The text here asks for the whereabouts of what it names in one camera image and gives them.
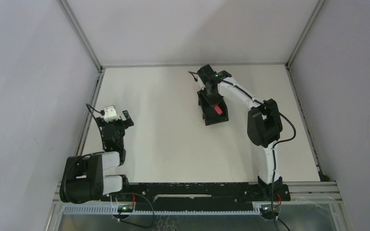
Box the black plastic bin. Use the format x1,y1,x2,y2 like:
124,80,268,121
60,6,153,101
197,90,229,126

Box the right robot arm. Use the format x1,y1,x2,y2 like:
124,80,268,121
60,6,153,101
191,64,286,200

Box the left aluminium frame rail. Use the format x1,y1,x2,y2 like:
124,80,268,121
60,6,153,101
74,68,105,156

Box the grey slotted cable duct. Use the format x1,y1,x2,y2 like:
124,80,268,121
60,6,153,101
62,205,262,216

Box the left controller board with wires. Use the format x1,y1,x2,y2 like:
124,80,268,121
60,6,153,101
110,192,155,229

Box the right aluminium frame rail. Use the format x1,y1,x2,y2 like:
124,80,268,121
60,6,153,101
285,64,331,182

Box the right controller board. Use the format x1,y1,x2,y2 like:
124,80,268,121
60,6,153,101
260,205,280,220

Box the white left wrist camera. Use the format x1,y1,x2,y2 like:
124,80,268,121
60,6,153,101
103,105,121,123

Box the aluminium frame rail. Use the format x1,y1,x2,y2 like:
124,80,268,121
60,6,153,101
74,68,105,156
102,62,286,69
285,64,331,182

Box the back aluminium frame rail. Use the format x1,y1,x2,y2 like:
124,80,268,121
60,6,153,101
102,62,286,69

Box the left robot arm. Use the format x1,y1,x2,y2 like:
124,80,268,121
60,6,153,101
59,107,134,204

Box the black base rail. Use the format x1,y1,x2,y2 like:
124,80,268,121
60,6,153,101
101,182,291,212

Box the red handled screwdriver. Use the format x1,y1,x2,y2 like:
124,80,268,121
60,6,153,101
213,105,223,115

